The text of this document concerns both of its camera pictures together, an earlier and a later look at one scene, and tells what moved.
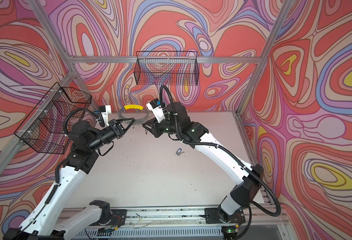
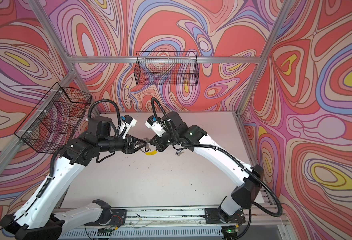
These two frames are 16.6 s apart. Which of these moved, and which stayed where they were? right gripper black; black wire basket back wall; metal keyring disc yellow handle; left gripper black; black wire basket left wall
Moved: right gripper black; left gripper black; metal keyring disc yellow handle
Stayed: black wire basket left wall; black wire basket back wall
